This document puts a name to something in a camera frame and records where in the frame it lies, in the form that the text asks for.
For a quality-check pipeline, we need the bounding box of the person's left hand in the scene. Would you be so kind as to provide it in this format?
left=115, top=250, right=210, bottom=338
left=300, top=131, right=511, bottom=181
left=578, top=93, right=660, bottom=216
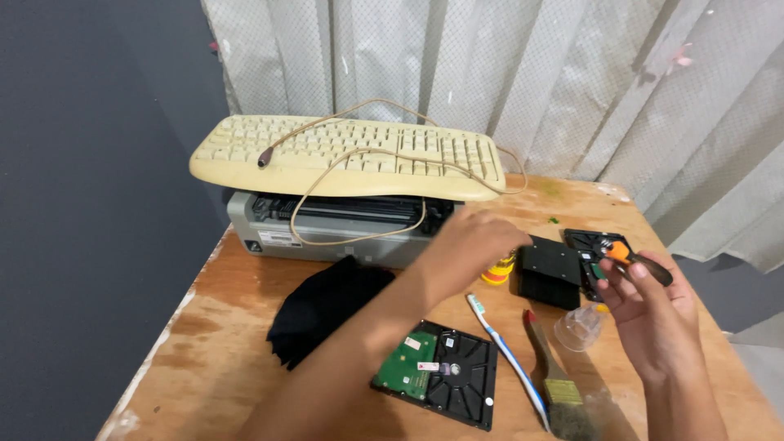
left=423, top=206, right=534, bottom=294

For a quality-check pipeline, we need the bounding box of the person's right hand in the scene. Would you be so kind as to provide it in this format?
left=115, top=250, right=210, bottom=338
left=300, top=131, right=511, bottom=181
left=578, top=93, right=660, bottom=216
left=596, top=249, right=706, bottom=383

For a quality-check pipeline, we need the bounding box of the orange and black screwdriver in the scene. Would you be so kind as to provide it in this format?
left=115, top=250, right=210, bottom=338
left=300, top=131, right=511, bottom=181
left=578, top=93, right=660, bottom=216
left=600, top=239, right=674, bottom=287

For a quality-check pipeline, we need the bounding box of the black rectangular box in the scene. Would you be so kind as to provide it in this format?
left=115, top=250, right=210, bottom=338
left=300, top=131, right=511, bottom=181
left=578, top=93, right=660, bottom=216
left=516, top=235, right=583, bottom=311

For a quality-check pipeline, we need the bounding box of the black hard drive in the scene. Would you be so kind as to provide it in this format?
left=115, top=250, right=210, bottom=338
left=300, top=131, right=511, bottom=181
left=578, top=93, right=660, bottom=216
left=562, top=228, right=635, bottom=303

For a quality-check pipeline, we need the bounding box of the white and blue toothbrush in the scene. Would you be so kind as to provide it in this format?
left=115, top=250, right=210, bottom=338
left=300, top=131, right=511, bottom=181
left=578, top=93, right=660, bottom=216
left=467, top=293, right=552, bottom=433

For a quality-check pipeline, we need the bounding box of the clear plastic cup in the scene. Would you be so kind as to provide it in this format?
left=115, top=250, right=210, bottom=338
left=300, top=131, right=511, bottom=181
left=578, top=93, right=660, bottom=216
left=554, top=303, right=608, bottom=353

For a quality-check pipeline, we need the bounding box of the white patterned curtain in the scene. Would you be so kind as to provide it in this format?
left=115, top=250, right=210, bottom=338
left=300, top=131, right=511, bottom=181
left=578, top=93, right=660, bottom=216
left=200, top=0, right=784, bottom=275

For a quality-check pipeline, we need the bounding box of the wooden paint brush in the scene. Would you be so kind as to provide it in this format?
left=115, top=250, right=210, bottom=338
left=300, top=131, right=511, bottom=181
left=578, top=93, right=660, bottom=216
left=523, top=309, right=598, bottom=441

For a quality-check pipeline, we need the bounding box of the hard drive with green board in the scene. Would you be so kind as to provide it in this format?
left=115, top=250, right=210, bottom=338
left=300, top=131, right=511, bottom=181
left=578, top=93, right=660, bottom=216
left=370, top=319, right=499, bottom=432

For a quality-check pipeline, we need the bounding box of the grey printer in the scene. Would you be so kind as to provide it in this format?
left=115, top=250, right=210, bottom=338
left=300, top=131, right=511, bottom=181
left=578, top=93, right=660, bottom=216
left=227, top=191, right=464, bottom=270

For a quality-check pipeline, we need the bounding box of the beige computer keyboard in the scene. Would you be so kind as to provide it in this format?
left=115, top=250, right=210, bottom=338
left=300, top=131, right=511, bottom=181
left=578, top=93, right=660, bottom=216
left=189, top=114, right=507, bottom=202

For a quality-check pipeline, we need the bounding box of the black cloth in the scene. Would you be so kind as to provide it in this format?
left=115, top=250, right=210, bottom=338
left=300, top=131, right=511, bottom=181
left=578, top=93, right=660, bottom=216
left=266, top=255, right=397, bottom=372

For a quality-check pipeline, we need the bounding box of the beige keyboard cable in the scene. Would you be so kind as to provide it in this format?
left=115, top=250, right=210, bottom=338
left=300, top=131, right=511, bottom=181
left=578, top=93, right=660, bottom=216
left=257, top=98, right=529, bottom=247

